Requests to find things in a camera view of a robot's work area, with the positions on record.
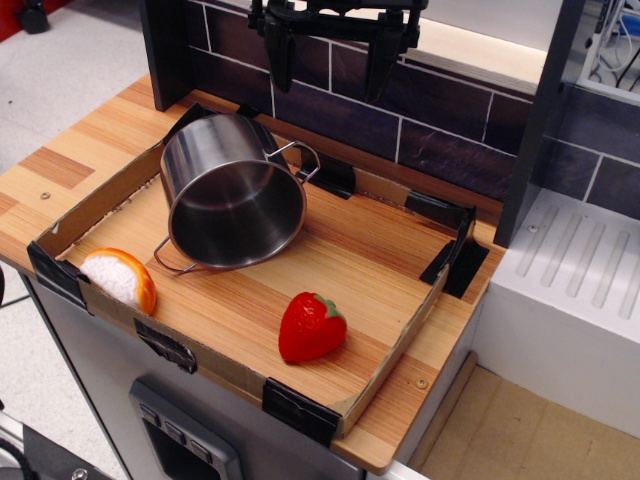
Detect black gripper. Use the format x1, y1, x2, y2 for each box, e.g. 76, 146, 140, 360
248, 1, 428, 104

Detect stainless steel pot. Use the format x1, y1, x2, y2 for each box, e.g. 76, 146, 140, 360
160, 113, 321, 272

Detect red toy strawberry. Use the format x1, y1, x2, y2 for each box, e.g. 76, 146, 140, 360
278, 292, 347, 362

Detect black caster wheel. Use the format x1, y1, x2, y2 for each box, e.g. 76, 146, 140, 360
15, 0, 50, 35

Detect orange white toy sushi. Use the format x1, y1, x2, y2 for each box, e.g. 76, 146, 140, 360
80, 248, 157, 315

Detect white dish drainer sink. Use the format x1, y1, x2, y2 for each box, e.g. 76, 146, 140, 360
473, 190, 639, 436

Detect grey oven control panel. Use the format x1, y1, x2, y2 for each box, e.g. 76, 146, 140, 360
129, 380, 243, 479

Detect dark grey cabinet post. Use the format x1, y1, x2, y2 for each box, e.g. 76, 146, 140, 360
139, 0, 194, 111

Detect dark grey right post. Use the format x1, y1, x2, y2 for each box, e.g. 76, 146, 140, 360
494, 1, 585, 247

